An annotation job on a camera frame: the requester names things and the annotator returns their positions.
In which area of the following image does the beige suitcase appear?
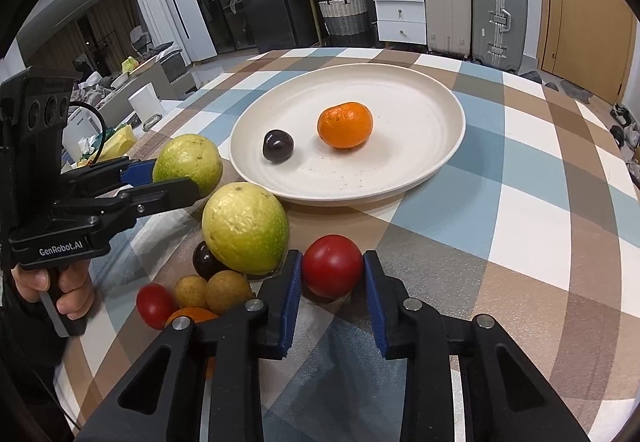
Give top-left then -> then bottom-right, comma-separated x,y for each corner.
420,0 -> 473,59

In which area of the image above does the silver suitcase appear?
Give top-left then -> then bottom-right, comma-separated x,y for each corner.
470,0 -> 530,73

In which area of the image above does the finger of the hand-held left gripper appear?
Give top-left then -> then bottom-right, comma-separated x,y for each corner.
62,157 -> 156,197
50,176 -> 201,243

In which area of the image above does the large yellow-green guava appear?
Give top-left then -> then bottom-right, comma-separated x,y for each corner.
201,182 -> 291,276

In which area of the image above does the grey floor mat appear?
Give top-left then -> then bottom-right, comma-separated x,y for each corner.
545,80 -> 596,106

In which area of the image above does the small orange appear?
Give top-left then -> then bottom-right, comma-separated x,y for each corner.
165,306 -> 221,380

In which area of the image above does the woven laundry basket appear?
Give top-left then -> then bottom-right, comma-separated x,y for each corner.
318,0 -> 369,37

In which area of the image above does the large brown longan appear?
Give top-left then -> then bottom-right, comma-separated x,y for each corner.
205,271 -> 256,316

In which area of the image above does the checkered tablecloth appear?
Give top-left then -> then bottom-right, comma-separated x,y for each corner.
52,47 -> 640,442

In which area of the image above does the white desk with drawers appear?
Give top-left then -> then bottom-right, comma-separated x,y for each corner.
289,0 -> 429,48

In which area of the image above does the large orange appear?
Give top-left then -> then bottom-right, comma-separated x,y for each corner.
317,101 -> 374,149

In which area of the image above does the yellow plastic bag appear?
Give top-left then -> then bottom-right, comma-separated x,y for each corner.
95,125 -> 137,163

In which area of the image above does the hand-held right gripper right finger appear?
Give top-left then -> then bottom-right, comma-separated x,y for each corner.
363,249 -> 593,442

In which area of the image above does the person's left hand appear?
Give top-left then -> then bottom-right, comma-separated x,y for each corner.
11,267 -> 96,320

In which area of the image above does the white round plate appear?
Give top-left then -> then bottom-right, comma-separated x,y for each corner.
229,64 -> 467,207

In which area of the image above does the small green guava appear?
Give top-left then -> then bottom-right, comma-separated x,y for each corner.
151,133 -> 224,199

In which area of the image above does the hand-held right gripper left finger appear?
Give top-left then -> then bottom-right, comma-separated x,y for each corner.
75,249 -> 304,442

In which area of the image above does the large red tomato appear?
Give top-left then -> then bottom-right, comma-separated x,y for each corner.
301,235 -> 364,299

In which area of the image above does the white cylindrical container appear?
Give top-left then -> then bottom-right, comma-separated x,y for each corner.
128,82 -> 165,123

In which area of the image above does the brown kiwi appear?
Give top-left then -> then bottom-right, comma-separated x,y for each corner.
173,275 -> 210,310

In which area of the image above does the dark purple plum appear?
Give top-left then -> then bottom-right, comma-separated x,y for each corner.
262,129 -> 296,164
192,241 -> 233,281

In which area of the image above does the small red tomato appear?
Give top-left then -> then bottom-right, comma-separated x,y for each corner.
136,283 -> 178,330

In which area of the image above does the black cable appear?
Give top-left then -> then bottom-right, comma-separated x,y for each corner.
67,101 -> 108,163

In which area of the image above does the wooden door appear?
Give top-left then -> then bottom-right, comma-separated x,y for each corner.
537,0 -> 638,106

